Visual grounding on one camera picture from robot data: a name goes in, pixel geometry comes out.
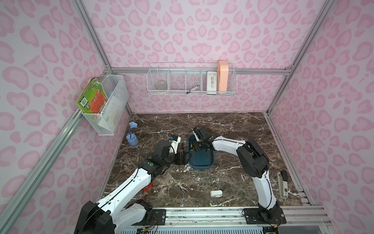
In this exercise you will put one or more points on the red pencil cup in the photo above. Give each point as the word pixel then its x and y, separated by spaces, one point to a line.
pixel 147 188

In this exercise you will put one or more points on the teal plastic storage box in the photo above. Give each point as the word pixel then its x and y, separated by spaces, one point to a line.
pixel 200 160

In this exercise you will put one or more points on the white card in basket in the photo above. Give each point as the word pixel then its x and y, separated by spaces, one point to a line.
pixel 211 83

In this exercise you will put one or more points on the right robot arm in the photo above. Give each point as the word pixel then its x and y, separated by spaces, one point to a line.
pixel 254 161

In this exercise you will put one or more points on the black marker in basket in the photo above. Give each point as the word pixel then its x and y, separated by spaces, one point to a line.
pixel 193 89

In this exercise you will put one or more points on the small white eraser block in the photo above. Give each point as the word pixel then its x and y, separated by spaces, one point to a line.
pixel 216 193

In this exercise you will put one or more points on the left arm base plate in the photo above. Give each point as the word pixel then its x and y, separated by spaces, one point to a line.
pixel 158 215

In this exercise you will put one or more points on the pink box in basket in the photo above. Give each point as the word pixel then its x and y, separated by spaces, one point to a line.
pixel 223 71

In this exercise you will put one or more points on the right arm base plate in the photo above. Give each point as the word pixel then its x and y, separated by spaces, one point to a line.
pixel 274 216

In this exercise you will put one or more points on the white papers in basket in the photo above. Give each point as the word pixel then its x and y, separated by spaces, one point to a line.
pixel 112 113

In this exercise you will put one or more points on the blue spray bottle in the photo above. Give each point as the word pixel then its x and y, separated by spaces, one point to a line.
pixel 130 136

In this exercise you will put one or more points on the white mesh side basket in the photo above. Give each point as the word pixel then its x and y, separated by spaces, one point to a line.
pixel 113 84

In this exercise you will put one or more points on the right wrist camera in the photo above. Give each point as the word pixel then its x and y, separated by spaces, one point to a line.
pixel 199 136

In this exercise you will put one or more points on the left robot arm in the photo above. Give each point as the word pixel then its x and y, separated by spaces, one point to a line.
pixel 110 215

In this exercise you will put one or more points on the green red booklet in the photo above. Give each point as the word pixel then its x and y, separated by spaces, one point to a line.
pixel 93 98

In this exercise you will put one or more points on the grey white stapler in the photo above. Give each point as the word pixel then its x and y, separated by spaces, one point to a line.
pixel 283 184

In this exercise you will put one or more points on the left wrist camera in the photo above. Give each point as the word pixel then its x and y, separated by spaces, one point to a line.
pixel 174 143

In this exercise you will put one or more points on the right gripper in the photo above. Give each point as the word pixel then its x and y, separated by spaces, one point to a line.
pixel 200 145

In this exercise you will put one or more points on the grey cup in basket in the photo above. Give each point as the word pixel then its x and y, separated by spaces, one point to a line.
pixel 162 86

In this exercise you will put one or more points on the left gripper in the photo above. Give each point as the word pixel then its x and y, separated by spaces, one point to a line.
pixel 181 158

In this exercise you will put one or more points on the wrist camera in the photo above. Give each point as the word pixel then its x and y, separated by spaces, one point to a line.
pixel 199 136
pixel 174 143

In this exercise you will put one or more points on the white wire wall basket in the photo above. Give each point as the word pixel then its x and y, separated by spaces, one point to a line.
pixel 183 76

